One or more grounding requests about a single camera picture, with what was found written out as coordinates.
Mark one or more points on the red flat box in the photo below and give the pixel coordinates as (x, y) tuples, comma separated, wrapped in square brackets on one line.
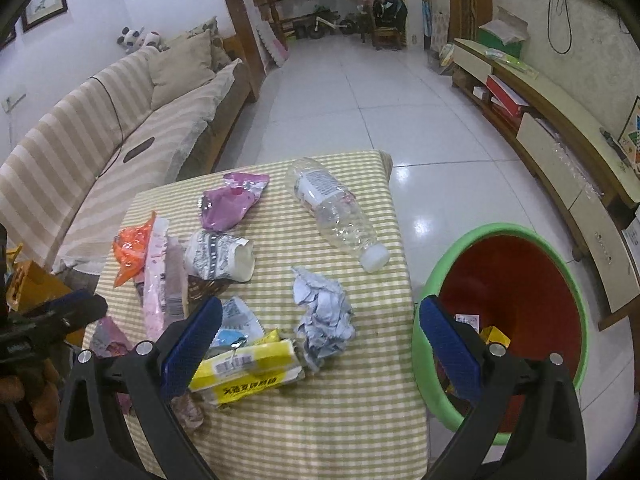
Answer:
[(507, 95)]

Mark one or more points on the black flat device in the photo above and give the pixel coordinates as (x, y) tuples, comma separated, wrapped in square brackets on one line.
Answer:
[(138, 150)]

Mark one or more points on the blue white snack wrapper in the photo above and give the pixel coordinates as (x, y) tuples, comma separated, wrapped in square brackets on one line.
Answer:
[(237, 317)]

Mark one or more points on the white cardboard box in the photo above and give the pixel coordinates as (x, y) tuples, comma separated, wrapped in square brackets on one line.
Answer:
[(632, 232)]

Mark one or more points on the striped beige sofa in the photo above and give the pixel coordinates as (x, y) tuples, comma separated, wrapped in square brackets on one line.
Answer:
[(75, 160)]

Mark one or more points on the brown snack wrapper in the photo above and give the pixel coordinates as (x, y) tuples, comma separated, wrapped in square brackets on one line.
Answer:
[(200, 290)]

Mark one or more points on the purple snack wrapper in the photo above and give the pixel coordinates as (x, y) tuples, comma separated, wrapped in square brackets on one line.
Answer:
[(225, 207)]

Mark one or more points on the yellow checked tablecloth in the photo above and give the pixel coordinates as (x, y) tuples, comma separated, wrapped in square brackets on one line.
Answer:
[(350, 410)]

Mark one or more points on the wooden tv cabinet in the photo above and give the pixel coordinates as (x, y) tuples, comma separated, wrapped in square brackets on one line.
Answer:
[(550, 105)]

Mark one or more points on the white balance bike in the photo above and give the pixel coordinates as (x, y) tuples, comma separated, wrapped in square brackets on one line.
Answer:
[(330, 27)]

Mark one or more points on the patterned pillow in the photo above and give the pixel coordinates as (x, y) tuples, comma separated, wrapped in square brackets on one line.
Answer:
[(200, 30)]

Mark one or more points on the white plush toy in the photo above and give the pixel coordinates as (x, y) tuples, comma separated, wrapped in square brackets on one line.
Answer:
[(137, 40)]

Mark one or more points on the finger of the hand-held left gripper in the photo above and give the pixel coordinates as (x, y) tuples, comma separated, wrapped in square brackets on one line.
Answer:
[(75, 307)]

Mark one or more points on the pink snack wrapper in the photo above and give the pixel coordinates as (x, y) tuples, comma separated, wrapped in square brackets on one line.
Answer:
[(160, 290)]

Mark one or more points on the small yellow wrapper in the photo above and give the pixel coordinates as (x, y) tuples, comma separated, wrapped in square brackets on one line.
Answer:
[(492, 336)]

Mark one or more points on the clear plastic bottle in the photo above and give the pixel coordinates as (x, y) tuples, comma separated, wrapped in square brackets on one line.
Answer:
[(330, 205)]

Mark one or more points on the white paper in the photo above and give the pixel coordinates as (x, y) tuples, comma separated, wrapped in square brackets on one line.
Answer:
[(320, 320)]

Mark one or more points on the large beige pillow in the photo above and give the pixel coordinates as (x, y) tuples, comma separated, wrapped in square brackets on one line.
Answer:
[(182, 72)]

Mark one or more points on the wooden chair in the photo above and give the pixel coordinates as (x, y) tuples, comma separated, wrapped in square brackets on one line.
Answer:
[(390, 30)]

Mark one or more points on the green box with papers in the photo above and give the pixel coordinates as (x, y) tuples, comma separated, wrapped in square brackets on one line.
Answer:
[(500, 35)]

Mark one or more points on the star checkers board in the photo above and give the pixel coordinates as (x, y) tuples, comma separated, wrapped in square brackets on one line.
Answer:
[(631, 140)]

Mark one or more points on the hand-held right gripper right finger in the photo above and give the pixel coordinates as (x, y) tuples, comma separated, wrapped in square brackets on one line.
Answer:
[(450, 350)]

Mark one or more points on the yellow snack packet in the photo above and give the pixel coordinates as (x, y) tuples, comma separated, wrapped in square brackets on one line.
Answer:
[(250, 365)]

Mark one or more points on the green red trash bin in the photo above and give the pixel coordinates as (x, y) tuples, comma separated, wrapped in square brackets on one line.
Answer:
[(500, 280)]

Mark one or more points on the pink foam mats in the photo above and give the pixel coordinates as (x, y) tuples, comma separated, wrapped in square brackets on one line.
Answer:
[(272, 45)]

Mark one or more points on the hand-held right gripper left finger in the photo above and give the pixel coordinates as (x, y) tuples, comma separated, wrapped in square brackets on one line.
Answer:
[(192, 350)]

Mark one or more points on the orange plastic wrapper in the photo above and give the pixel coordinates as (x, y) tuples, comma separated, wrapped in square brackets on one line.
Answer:
[(130, 252)]

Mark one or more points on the white barcode packet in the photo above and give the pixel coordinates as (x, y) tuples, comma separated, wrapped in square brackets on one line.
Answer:
[(215, 255)]

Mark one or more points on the black remote control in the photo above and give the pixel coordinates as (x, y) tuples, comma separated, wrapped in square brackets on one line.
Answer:
[(611, 142)]

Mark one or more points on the yellow toy box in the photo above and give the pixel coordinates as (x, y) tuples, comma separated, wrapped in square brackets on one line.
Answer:
[(35, 285)]

